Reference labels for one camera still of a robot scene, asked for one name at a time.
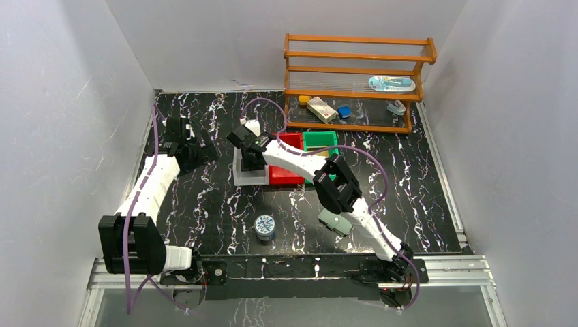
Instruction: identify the grey-green card holder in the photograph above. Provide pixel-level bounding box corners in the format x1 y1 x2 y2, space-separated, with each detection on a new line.
318 209 353 237

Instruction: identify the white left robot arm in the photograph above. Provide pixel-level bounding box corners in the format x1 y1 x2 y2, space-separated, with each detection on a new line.
98 116 218 283

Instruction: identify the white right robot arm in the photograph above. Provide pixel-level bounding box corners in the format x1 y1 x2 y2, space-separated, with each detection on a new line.
226 125 419 283

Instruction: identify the white plastic bin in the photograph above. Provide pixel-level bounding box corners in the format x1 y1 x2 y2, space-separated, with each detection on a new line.
232 149 270 187

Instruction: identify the red plastic bin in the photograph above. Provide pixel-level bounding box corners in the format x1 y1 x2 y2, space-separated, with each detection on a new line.
269 132 306 187

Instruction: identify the green plastic bin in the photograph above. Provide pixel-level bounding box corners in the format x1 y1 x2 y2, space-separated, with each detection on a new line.
302 131 340 187

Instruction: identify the white cardboard box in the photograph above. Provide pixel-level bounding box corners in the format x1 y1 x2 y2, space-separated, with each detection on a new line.
306 97 338 123

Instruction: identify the round patterned tin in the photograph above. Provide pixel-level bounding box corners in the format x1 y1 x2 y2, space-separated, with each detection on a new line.
254 215 276 244

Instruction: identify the small blue block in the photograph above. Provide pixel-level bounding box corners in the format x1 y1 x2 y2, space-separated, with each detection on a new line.
337 106 351 119

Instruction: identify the orange wooden shelf rack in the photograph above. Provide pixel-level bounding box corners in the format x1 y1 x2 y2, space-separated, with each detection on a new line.
283 33 438 134

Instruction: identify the teal packaged tool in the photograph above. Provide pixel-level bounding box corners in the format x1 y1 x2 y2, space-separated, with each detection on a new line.
368 76 416 93

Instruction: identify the white tape dispenser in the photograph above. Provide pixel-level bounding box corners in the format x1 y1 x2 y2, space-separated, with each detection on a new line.
386 100 407 116

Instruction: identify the aluminium frame rail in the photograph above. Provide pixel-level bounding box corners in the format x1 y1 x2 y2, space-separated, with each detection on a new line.
87 255 496 290

